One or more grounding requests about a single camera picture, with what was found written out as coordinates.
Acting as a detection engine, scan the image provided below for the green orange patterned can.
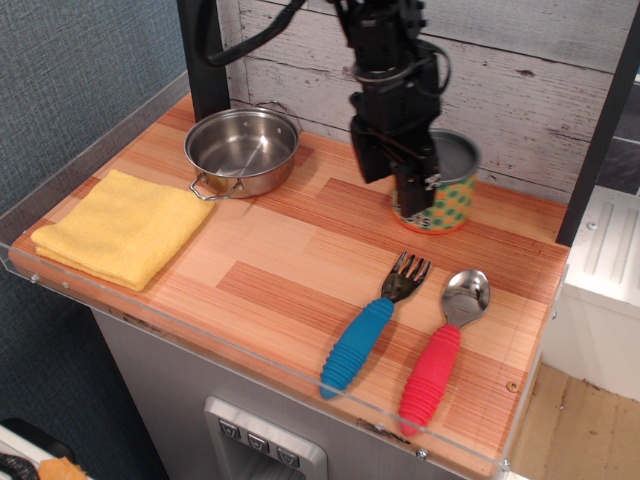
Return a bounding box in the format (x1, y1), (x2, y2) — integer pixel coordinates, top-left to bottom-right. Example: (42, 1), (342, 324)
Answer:
(391, 129), (481, 235)

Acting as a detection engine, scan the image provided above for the black vertical post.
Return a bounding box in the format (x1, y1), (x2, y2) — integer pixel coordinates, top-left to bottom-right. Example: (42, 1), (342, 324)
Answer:
(176, 0), (230, 121)
(556, 8), (639, 247)

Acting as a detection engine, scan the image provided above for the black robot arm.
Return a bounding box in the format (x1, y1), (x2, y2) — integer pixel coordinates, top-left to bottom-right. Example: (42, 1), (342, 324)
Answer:
(335, 1), (449, 217)

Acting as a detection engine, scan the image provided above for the yellow folded cloth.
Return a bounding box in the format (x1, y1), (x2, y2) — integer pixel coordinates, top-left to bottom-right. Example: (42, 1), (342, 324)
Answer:
(31, 170), (214, 292)

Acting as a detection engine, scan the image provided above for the blue handled fork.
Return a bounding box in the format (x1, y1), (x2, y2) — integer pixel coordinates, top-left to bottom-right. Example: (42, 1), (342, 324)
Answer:
(319, 252), (431, 400)

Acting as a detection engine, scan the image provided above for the white toy appliance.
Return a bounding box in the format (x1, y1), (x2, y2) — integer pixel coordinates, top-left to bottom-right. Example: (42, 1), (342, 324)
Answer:
(541, 186), (639, 400)

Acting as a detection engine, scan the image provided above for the silver dispenser button panel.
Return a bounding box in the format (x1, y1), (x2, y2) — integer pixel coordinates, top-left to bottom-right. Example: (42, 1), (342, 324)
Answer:
(204, 396), (328, 479)

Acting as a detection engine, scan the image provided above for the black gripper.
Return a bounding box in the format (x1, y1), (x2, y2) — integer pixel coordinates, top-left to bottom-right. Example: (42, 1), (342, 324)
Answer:
(350, 82), (441, 218)

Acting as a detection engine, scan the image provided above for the black cable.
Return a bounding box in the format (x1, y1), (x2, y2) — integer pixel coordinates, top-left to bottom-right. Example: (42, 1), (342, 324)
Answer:
(192, 0), (307, 69)

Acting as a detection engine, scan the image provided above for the black vertical post left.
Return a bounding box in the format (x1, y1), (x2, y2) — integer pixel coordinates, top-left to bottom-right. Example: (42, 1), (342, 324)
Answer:
(176, 0), (230, 121)

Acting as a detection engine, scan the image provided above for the stainless steel pot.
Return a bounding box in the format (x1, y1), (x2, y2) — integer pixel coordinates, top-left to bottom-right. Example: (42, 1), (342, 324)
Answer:
(184, 101), (300, 202)

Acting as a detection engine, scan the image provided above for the orange object bottom left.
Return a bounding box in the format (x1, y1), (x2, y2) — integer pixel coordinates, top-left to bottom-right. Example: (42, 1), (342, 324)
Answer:
(38, 457), (87, 480)

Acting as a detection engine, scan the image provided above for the grey toy fridge cabinet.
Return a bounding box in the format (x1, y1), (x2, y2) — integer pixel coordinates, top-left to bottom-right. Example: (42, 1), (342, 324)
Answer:
(93, 311), (457, 479)

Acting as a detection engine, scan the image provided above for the red handled spoon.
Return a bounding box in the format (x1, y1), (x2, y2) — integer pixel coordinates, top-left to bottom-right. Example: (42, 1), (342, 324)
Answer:
(399, 269), (491, 437)

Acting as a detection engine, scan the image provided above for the black vertical post right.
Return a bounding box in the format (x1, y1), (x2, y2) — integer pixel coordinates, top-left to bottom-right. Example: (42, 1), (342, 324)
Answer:
(556, 8), (639, 247)

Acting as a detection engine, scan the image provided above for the clear acrylic table guard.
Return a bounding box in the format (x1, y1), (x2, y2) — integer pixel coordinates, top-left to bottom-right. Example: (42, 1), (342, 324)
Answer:
(9, 93), (568, 479)

